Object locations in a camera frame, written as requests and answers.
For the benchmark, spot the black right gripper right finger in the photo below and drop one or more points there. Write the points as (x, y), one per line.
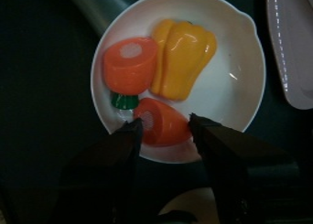
(244, 179)

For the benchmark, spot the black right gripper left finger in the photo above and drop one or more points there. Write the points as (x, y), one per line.
(102, 179)

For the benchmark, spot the orange carrot top green stem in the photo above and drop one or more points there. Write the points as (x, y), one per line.
(129, 72)

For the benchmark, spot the orange toy carrot tip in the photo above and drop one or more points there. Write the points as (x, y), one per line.
(168, 124)

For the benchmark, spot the yellow toy bell pepper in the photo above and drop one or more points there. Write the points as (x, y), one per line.
(184, 60)

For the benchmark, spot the pink plastic tray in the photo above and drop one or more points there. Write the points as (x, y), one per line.
(296, 51)

